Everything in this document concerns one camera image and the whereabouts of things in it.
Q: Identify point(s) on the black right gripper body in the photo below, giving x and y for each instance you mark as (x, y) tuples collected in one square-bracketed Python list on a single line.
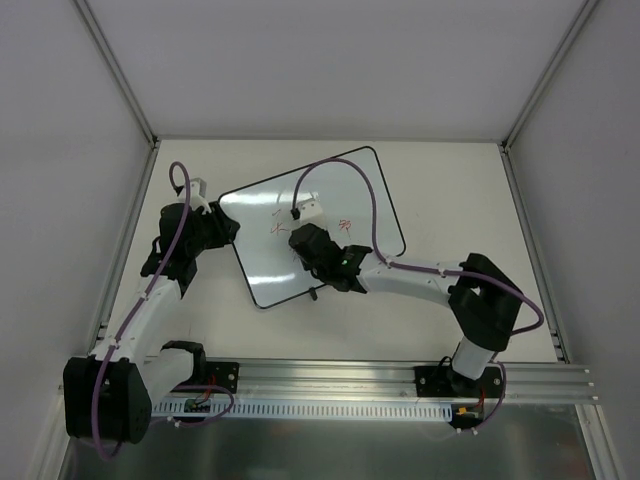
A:
[(304, 240)]

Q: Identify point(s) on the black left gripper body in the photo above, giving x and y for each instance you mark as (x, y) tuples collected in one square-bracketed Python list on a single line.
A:
[(220, 226)]

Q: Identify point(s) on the white whiteboard black frame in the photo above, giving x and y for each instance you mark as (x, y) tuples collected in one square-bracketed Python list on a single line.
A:
[(273, 272)]

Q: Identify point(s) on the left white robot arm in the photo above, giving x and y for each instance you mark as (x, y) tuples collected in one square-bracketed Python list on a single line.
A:
[(109, 394)]

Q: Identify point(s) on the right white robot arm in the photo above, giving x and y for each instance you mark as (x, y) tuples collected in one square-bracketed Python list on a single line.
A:
[(484, 302)]

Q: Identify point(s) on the small green circuit board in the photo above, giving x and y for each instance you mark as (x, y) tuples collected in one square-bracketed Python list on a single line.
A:
[(197, 406)]

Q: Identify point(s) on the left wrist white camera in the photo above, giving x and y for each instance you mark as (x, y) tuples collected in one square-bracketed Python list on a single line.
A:
[(197, 198)]

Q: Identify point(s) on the wrist white camera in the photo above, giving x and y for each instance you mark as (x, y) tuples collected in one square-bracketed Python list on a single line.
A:
[(308, 211), (197, 198)]

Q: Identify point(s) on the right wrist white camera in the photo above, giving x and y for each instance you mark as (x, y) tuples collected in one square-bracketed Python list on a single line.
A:
[(308, 211)]

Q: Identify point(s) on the left table edge aluminium rail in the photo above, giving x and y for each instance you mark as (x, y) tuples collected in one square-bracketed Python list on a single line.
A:
[(123, 245)]

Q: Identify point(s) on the front aluminium rail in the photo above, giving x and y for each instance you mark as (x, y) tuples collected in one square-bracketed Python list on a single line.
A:
[(537, 383)]

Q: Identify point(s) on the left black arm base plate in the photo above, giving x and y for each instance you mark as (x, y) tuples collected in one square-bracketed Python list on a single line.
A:
[(223, 374)]

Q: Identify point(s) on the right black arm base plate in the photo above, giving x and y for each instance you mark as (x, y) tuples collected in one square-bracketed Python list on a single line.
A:
[(435, 382)]

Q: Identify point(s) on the white slotted cable duct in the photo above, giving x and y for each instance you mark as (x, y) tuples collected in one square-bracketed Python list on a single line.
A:
[(412, 410)]

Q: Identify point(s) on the left corner aluminium post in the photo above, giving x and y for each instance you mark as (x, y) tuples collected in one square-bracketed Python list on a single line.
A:
[(108, 56)]

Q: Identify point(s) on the corner aluminium post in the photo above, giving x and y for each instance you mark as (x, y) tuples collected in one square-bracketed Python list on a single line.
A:
[(108, 56), (542, 84)]

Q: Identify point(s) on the right corner aluminium post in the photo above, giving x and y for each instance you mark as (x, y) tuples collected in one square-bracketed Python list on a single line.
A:
[(542, 84)]

